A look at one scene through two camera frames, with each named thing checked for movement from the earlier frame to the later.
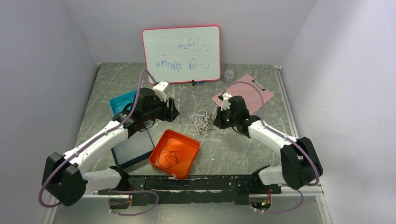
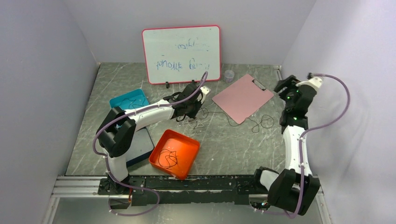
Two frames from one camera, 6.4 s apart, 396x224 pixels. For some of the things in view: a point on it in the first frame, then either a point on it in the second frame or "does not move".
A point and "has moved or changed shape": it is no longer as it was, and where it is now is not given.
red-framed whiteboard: (183, 54) does not move
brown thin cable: (207, 125) has moved or changed shape
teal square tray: (117, 103) does not move
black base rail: (211, 189) does not move
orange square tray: (175, 154) does not move
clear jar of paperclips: (229, 75) does not move
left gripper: (169, 114) → (193, 115)
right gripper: (218, 121) → (289, 82)
